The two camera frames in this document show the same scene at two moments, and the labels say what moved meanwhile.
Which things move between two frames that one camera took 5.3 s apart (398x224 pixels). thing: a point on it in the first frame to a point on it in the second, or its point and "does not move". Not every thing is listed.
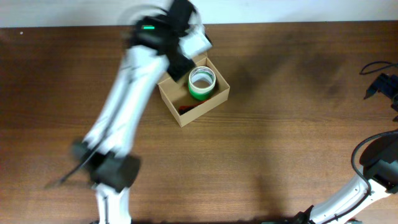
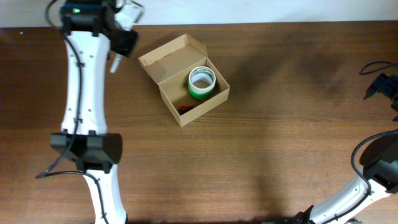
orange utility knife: [184, 108] does not move
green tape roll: [200, 96] does not move
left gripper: [179, 71] to [129, 47]
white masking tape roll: [202, 73] does not move
